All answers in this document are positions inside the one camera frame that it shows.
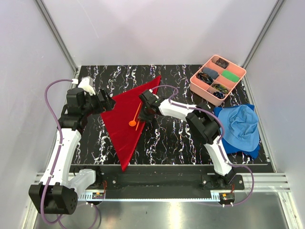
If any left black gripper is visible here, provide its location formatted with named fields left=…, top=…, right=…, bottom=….
left=82, top=88, right=116, bottom=116

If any orange plastic spoon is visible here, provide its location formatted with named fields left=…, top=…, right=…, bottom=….
left=128, top=103, right=141, bottom=127

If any red cloth napkin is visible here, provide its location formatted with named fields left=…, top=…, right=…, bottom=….
left=101, top=75, right=162, bottom=172

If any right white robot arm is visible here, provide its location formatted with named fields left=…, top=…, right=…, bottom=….
left=139, top=89, right=236, bottom=189

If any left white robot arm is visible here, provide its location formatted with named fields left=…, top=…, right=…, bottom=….
left=29, top=77, right=115, bottom=215

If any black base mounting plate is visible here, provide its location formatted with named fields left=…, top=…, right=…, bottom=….
left=71, top=164, right=244, bottom=191

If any multicolour bands left compartment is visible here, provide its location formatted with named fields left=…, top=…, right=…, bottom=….
left=197, top=73, right=214, bottom=85

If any multicolour bands compartment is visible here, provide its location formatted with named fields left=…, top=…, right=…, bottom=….
left=197, top=73, right=214, bottom=85
left=213, top=83, right=229, bottom=94

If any pink divided organizer tray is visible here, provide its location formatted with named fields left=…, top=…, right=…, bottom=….
left=190, top=55, right=246, bottom=106

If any multicolour bands front compartment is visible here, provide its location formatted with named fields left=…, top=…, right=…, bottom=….
left=213, top=83, right=229, bottom=94

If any grey-blue cloth in tray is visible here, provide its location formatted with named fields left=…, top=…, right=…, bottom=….
left=202, top=67, right=219, bottom=80

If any dark patterned item in tray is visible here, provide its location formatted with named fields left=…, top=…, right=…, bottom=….
left=215, top=58, right=229, bottom=69

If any green cloth in tray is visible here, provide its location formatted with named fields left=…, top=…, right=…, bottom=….
left=222, top=70, right=240, bottom=83

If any light blue bucket hat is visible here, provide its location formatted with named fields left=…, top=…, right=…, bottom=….
left=218, top=104, right=259, bottom=152

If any dark blue cloth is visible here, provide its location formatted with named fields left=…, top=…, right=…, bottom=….
left=213, top=104, right=260, bottom=160

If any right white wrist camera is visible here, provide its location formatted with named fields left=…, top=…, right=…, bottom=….
left=148, top=89, right=159, bottom=99

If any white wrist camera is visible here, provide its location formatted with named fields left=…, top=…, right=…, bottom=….
left=148, top=89, right=159, bottom=99
left=72, top=76, right=96, bottom=96

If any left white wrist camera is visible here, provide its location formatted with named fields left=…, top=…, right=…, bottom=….
left=72, top=76, right=96, bottom=96

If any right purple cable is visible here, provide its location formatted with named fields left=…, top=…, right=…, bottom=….
left=149, top=85, right=255, bottom=207

